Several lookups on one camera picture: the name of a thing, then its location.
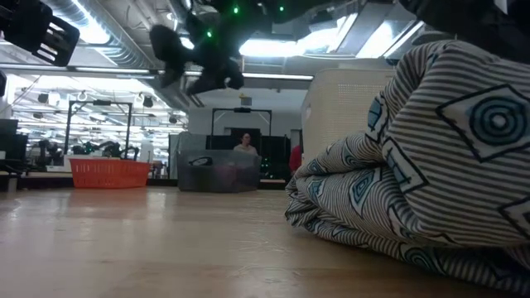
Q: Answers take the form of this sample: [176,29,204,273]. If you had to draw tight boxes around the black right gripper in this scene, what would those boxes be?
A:
[148,7,246,97]

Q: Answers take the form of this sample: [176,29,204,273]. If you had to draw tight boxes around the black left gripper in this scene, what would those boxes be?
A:
[0,0,81,68]

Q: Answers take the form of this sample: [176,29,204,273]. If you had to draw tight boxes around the grey translucent plastic bin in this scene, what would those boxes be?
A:
[176,148,263,194]

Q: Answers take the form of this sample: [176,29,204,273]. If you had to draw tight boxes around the large white plastic bin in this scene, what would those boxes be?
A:
[301,67,398,167]

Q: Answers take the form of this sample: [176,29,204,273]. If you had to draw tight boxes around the person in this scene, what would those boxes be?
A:
[288,143,304,177]
[233,132,259,156]

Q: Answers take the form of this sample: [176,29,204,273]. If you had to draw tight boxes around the black background robot arms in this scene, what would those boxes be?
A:
[70,139,141,161]

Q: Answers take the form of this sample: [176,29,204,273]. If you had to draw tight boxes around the black background monitor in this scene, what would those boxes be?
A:
[0,118,29,173]

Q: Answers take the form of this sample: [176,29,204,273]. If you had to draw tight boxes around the orange block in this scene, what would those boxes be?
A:
[68,157,152,190]

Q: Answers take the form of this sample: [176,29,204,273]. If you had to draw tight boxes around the grey patterned folded cloth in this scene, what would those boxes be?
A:
[284,38,530,297]

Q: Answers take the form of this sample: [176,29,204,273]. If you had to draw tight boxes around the black background rig frame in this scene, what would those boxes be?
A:
[210,107,273,151]
[63,99,134,161]

